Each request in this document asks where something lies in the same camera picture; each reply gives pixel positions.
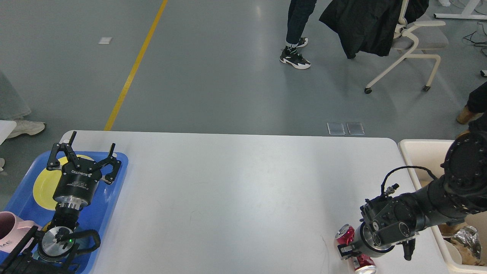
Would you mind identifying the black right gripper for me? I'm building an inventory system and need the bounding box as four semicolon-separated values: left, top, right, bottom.
337;223;394;260

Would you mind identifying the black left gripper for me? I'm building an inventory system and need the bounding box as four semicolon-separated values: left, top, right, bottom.
46;131;122;210

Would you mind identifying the crushed red can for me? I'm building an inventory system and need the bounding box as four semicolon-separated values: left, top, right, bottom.
334;224;377;274

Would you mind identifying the yellow plate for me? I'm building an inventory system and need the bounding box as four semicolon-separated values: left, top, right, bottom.
32;155;95;211

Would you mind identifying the pink mug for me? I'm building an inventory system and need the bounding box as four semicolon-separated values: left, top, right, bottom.
0;211;38;253

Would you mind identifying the brown paper bag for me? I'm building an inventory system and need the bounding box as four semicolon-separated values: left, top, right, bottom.
438;222;467;238

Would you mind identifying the silver foil bag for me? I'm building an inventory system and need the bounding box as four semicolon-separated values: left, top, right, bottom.
450;225;482;259

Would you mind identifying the white tissue block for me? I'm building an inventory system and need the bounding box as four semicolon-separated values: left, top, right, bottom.
443;240;462;264

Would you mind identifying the brown paper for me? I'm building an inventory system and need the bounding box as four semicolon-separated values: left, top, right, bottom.
450;239;486;266

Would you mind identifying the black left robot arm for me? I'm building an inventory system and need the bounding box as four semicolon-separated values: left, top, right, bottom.
1;132;129;274

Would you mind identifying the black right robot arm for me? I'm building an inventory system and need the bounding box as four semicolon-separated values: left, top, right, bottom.
337;131;487;261

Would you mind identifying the blue plastic tray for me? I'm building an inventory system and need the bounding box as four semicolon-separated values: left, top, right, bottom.
0;151;129;274

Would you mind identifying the person in light clothes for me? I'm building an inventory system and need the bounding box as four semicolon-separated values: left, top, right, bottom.
0;72;46;139

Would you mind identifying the right floor outlet plate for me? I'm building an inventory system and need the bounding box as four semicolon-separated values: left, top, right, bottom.
346;123;365;135

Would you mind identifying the floor outlet plate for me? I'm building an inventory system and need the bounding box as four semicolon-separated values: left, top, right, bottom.
346;123;365;135
327;123;346;135

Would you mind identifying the left floor outlet plate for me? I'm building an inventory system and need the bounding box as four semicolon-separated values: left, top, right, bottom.
327;123;346;135

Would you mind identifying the white waste bin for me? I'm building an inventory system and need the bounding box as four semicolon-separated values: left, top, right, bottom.
398;139;487;274

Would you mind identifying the person with tan boots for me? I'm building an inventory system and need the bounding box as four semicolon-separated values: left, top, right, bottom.
456;83;487;138

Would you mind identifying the black jacket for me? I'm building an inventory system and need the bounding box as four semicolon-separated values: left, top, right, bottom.
319;0;430;60

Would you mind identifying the white office chair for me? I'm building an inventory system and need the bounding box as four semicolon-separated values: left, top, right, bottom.
364;0;448;94

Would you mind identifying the person in dark jeans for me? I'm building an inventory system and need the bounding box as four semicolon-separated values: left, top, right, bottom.
280;0;317;70

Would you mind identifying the white desk leg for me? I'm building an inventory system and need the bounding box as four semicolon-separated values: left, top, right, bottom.
433;0;487;21

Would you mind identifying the black floor cable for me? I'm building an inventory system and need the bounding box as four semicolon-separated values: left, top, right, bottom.
462;21;487;57

